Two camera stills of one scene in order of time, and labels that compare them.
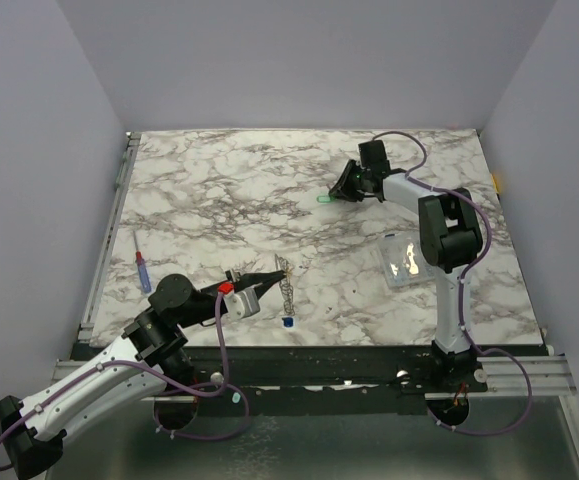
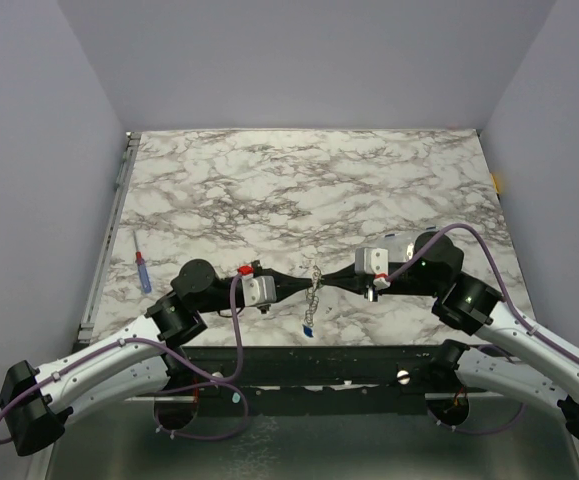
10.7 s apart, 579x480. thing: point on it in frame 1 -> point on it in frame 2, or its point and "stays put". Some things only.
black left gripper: (252, 279) -> (286, 285)
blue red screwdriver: (145, 280) stays put
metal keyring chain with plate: (287, 290) -> (312, 299)
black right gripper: (357, 180) -> (356, 278)
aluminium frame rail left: (86, 326) stays put
